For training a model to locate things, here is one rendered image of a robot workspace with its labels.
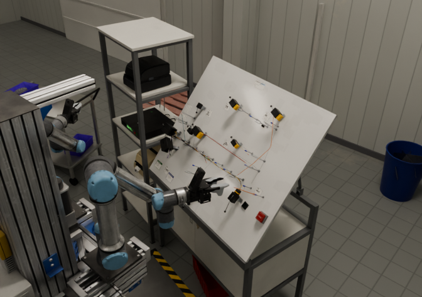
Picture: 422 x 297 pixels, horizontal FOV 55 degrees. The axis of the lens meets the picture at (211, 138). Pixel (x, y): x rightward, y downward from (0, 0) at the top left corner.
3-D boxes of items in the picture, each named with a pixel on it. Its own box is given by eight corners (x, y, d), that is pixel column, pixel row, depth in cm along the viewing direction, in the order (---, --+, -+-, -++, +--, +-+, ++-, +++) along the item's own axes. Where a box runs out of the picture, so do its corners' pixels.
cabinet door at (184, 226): (194, 253, 311) (194, 215, 290) (158, 213, 348) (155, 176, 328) (196, 252, 312) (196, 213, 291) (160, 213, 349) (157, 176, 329)
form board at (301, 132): (151, 169, 326) (149, 168, 325) (214, 56, 316) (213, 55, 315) (247, 262, 246) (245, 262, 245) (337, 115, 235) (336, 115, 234)
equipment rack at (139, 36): (151, 245, 372) (132, 48, 275) (121, 208, 413) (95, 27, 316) (196, 221, 398) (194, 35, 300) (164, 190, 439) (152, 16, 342)
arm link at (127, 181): (75, 160, 180) (152, 204, 210) (78, 174, 172) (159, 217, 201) (91, 141, 179) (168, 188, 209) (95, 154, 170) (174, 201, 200)
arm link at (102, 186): (124, 247, 202) (110, 156, 173) (130, 269, 190) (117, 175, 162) (99, 254, 198) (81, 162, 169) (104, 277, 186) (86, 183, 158)
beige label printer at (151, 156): (146, 181, 345) (144, 162, 335) (133, 169, 359) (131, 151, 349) (176, 167, 362) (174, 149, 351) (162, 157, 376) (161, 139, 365)
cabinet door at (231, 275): (240, 305, 273) (243, 264, 253) (194, 254, 311) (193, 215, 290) (243, 302, 275) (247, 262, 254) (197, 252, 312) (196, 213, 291)
